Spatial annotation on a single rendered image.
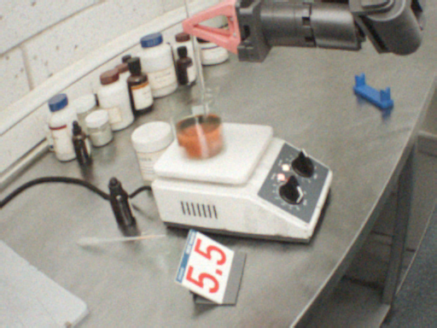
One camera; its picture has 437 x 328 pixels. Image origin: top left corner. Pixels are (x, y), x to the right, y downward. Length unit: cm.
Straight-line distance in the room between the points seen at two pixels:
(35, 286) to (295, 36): 45
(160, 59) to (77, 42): 21
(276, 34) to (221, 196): 21
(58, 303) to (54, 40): 60
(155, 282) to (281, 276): 15
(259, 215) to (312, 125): 29
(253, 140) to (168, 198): 12
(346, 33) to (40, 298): 49
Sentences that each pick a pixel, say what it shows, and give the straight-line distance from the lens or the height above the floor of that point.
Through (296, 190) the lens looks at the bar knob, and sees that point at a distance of 62.
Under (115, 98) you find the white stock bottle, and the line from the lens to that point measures 94.
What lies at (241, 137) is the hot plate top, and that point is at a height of 84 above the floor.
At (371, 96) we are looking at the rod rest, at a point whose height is 76.
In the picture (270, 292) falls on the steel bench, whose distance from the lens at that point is 58.
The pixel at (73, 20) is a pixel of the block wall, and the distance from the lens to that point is 108.
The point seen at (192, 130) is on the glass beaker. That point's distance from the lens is 62.
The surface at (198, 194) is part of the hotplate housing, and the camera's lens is 63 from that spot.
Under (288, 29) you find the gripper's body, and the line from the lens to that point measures 53.
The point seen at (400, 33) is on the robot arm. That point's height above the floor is 102.
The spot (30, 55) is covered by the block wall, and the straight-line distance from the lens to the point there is 101.
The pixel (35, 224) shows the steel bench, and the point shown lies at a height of 75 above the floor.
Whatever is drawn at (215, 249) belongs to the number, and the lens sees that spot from 62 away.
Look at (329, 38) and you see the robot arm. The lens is 52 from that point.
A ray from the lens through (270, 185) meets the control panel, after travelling 63.
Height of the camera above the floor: 117
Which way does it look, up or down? 32 degrees down
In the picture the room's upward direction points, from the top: 10 degrees counter-clockwise
